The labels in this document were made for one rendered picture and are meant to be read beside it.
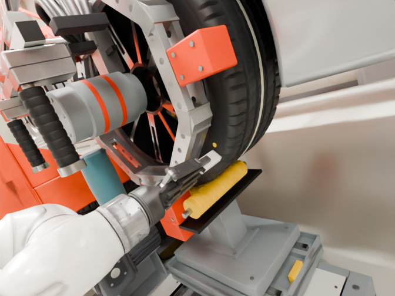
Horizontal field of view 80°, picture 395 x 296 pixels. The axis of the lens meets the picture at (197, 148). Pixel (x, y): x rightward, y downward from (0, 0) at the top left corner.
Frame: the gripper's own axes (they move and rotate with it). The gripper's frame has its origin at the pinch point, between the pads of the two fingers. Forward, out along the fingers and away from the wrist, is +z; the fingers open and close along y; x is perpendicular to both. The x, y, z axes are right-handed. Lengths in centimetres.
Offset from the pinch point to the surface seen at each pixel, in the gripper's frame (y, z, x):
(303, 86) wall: -122, 357, 58
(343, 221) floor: -44, 63, -46
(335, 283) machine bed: -32, 23, -47
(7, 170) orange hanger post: -36, -31, 55
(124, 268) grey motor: -54, -18, 7
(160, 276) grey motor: -77, -4, -1
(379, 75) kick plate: -59, 354, -19
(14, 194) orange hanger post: -41, -33, 49
